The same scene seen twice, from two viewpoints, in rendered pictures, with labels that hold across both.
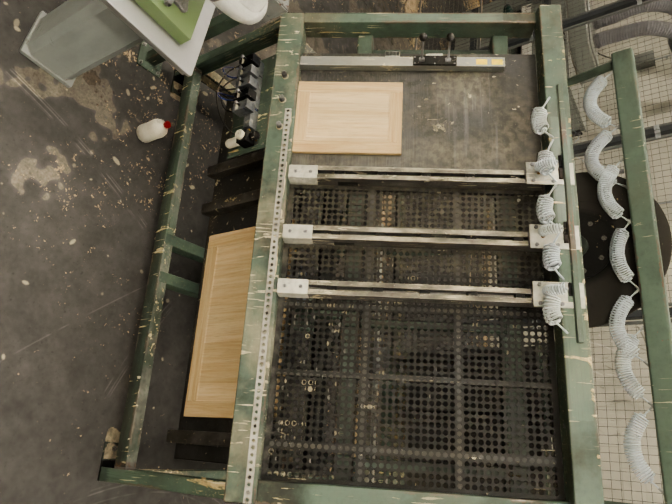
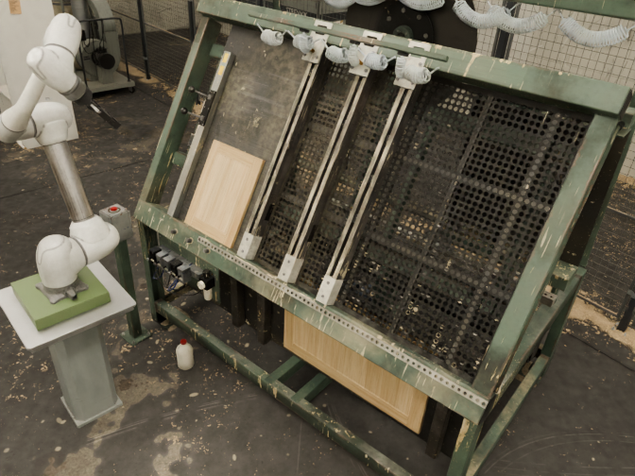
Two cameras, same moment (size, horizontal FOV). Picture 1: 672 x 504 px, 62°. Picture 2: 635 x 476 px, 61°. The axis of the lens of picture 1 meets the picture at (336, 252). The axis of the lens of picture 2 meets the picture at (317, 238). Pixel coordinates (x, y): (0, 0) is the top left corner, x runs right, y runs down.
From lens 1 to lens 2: 0.55 m
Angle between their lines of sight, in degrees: 12
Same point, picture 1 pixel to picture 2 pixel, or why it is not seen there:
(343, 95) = (206, 190)
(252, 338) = (354, 341)
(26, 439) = not seen: outside the picture
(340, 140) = (236, 206)
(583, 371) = (482, 63)
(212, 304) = (335, 367)
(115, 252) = (262, 428)
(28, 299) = not seen: outside the picture
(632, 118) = not seen: outside the picture
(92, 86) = (130, 386)
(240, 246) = (297, 323)
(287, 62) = (166, 226)
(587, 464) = (563, 85)
